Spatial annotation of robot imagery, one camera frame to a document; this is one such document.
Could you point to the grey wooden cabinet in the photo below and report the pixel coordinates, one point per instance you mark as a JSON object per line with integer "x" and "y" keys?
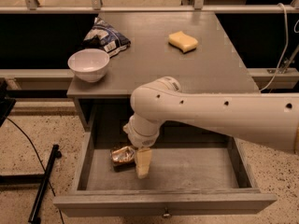
{"x": 214, "y": 66}

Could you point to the metal drawer knob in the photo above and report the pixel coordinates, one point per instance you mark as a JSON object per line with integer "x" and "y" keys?
{"x": 166, "y": 213}

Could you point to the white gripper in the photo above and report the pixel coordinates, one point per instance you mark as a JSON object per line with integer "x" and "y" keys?
{"x": 142, "y": 140}

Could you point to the blue white chip bag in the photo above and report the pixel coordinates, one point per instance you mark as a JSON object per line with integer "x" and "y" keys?
{"x": 105, "y": 37}

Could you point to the white ceramic bowl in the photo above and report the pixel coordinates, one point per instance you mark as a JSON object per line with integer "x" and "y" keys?
{"x": 89, "y": 65}

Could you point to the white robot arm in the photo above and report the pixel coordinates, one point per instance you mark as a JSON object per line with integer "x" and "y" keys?
{"x": 268, "y": 119}

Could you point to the black floor stand bar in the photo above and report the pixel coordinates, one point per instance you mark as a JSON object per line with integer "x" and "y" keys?
{"x": 45, "y": 180}

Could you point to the crushed orange soda can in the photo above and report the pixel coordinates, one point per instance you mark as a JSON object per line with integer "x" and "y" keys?
{"x": 122, "y": 158}

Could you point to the open grey top drawer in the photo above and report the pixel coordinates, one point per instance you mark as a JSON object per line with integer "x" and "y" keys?
{"x": 192, "y": 172}

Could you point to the black equipment at left edge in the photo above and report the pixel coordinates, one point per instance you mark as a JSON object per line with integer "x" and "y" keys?
{"x": 6, "y": 103}

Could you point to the yellow sponge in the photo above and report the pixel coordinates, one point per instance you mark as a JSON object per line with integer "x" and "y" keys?
{"x": 182, "y": 41}

